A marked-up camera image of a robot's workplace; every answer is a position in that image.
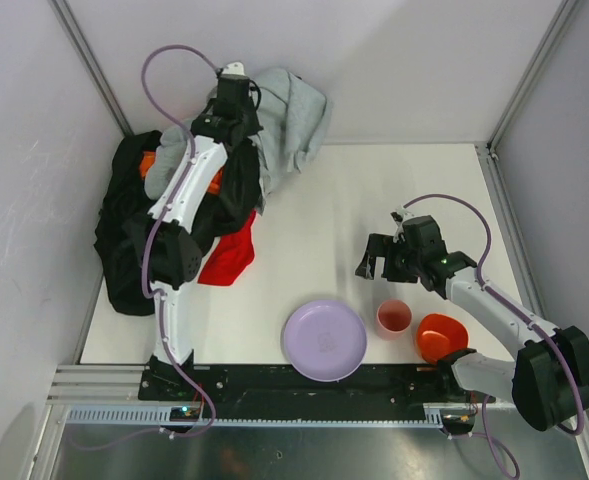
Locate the lilac plastic plate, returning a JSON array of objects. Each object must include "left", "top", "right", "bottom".
[{"left": 282, "top": 300, "right": 368, "bottom": 383}]

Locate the black cloth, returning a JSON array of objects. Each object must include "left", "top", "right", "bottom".
[{"left": 94, "top": 130, "right": 261, "bottom": 316}]

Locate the red cloth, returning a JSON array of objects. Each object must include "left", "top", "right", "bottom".
[{"left": 198, "top": 210, "right": 257, "bottom": 287}]

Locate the aluminium frame post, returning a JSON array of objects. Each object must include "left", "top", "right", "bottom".
[
  {"left": 487, "top": 0, "right": 583, "bottom": 151},
  {"left": 47, "top": 0, "right": 133, "bottom": 136}
]

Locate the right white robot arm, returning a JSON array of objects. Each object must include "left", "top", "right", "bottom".
[{"left": 355, "top": 211, "right": 589, "bottom": 435}]

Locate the grey slotted cable duct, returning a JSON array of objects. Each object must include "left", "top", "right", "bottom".
[{"left": 66, "top": 404, "right": 480, "bottom": 428}]

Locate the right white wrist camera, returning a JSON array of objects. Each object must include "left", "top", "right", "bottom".
[{"left": 391, "top": 206, "right": 415, "bottom": 243}]

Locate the right aluminium frame post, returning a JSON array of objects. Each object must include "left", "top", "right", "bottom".
[{"left": 487, "top": 0, "right": 583, "bottom": 151}]

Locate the orange plastic bowl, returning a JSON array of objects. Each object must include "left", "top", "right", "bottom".
[{"left": 415, "top": 313, "right": 469, "bottom": 364}]

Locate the orange fleece cloth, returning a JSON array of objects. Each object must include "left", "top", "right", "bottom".
[{"left": 139, "top": 151, "right": 223, "bottom": 195}]

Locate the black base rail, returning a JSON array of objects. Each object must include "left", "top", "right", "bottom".
[{"left": 138, "top": 363, "right": 475, "bottom": 421}]

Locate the grey zip hoodie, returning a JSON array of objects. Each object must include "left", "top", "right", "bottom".
[{"left": 144, "top": 67, "right": 332, "bottom": 213}]

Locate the pink plastic cup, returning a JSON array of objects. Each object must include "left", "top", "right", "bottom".
[{"left": 375, "top": 299, "right": 412, "bottom": 340}]

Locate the left aluminium frame post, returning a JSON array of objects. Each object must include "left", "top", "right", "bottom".
[{"left": 47, "top": 0, "right": 133, "bottom": 136}]

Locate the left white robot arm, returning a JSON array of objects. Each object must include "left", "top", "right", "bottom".
[{"left": 132, "top": 62, "right": 261, "bottom": 370}]

